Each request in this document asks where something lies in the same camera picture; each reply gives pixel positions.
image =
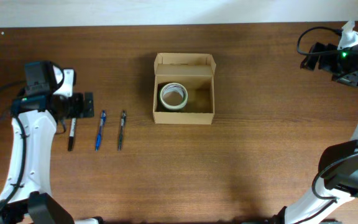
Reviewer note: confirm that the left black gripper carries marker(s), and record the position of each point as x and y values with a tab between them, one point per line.
87	104

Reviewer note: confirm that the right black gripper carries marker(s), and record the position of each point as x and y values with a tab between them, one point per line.
313	56

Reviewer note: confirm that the black white marker pen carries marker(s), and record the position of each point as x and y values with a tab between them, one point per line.
71	139

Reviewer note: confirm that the blue ballpoint pen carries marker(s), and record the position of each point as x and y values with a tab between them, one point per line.
100	130

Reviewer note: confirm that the black ballpoint pen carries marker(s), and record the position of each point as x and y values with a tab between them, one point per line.
121	131

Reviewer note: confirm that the cream masking tape roll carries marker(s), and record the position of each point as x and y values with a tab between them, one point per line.
173	96

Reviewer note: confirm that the cardboard box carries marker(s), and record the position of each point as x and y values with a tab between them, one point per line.
196	73

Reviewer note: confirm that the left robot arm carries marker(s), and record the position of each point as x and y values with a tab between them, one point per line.
27	191

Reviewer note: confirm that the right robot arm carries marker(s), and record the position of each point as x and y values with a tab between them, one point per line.
336	182

